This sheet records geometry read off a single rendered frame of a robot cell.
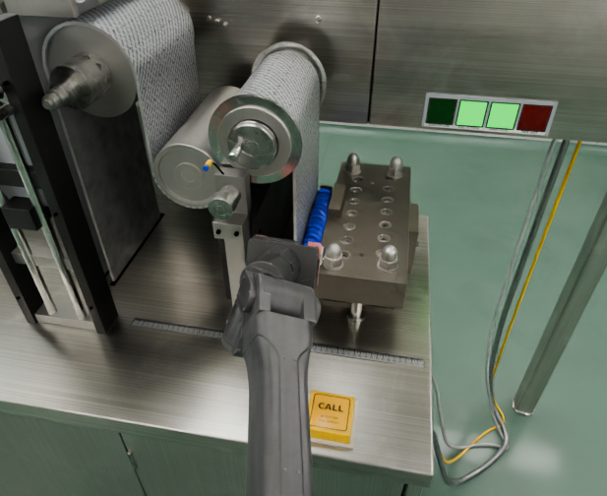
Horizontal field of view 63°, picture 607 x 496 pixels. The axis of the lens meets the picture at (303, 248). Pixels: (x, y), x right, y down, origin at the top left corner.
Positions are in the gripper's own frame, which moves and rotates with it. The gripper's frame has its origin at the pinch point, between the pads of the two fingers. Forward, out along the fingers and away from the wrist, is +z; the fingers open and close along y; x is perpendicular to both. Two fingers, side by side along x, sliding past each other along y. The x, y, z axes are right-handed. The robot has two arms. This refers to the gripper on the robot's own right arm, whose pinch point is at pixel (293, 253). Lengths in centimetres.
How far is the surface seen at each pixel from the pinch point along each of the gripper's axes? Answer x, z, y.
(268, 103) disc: 22.4, -4.5, -5.0
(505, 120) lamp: 26, 31, 35
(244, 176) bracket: 11.4, -2.1, -8.4
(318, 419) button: -23.3, -8.2, 7.8
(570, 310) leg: -23, 77, 71
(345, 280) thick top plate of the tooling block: -5.0, 6.2, 8.5
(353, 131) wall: 30, 290, -18
